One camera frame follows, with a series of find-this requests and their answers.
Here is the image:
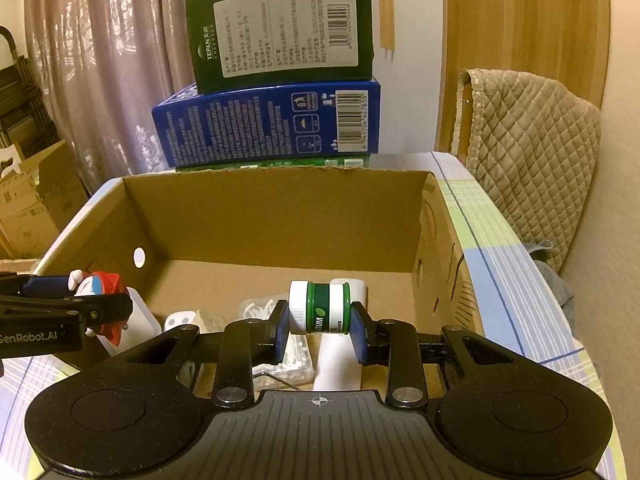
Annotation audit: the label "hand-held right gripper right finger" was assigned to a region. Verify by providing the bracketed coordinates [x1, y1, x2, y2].
[350, 302, 526, 408]

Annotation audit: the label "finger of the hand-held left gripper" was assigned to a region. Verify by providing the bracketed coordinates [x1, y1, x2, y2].
[0, 292, 133, 332]
[0, 272, 71, 299]

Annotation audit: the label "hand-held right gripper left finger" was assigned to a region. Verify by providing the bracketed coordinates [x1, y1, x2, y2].
[107, 301, 292, 408]

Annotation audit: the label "red blue cat toy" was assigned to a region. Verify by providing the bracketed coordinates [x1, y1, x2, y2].
[67, 269, 133, 347]

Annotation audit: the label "white handle-shaped device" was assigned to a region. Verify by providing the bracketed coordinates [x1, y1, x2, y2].
[314, 276, 369, 392]

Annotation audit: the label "white and green jar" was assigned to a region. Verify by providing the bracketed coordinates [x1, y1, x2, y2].
[289, 280, 352, 336]

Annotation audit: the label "white remote control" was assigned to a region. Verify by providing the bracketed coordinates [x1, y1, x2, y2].
[97, 286, 163, 361]

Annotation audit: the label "white plug adapter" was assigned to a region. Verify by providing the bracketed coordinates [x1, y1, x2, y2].
[164, 307, 224, 333]

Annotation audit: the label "large brown cardboard box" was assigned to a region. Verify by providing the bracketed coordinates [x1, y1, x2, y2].
[37, 166, 486, 396]

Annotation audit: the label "clear bag of cotton swabs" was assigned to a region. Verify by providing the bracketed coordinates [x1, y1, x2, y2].
[239, 297, 317, 386]

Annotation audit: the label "printed open cardboard carton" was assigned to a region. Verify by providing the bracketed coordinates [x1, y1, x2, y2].
[0, 140, 91, 261]

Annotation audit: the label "light green flat box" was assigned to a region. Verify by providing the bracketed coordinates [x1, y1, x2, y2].
[172, 154, 372, 173]

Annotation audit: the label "dark rack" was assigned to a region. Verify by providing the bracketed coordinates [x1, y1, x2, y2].
[0, 25, 61, 161]

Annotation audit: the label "grey cloth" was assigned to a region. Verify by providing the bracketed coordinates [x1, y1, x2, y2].
[522, 240, 576, 321]

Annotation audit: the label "blue printed box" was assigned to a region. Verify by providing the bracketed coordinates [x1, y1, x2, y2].
[151, 76, 382, 168]

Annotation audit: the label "pale patterned curtain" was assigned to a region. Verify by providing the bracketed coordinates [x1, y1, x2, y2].
[22, 0, 366, 196]

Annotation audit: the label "beige quilted chair cover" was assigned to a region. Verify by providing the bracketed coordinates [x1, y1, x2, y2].
[452, 67, 603, 273]

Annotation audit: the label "dark green labelled box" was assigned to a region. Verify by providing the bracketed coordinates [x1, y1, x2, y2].
[185, 0, 375, 96]

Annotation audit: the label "tan wall sticker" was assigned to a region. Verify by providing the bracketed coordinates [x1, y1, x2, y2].
[377, 0, 397, 61]

